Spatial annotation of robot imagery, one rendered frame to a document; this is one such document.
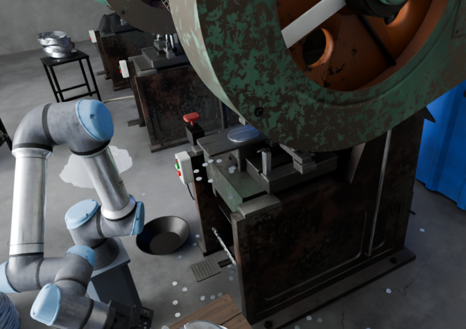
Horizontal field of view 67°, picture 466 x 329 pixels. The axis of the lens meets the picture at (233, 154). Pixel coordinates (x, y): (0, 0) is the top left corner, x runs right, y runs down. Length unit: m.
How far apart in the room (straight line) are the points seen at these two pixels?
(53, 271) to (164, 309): 0.91
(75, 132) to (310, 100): 0.61
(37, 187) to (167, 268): 1.06
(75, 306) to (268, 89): 0.63
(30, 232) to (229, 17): 0.70
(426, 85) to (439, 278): 1.11
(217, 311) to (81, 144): 0.71
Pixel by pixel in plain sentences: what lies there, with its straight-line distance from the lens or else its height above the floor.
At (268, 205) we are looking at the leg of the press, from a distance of 1.22.
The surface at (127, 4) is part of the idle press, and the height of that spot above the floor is 1.14.
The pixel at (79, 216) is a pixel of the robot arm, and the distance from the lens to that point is 1.30.
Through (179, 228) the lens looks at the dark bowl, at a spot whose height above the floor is 0.03.
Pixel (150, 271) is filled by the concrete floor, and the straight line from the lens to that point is 1.96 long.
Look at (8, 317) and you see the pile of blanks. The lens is 1.96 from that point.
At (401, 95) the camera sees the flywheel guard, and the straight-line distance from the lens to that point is 1.05.
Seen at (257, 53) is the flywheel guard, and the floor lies 1.22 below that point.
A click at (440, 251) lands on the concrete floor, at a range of 2.11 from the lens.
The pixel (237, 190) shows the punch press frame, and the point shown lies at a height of 0.65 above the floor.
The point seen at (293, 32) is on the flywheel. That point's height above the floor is 1.25.
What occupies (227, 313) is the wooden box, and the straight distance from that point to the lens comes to 1.30.
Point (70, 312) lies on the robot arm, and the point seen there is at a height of 0.77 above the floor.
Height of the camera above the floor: 1.42
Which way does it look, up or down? 31 degrees down
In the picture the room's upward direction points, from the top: 6 degrees counter-clockwise
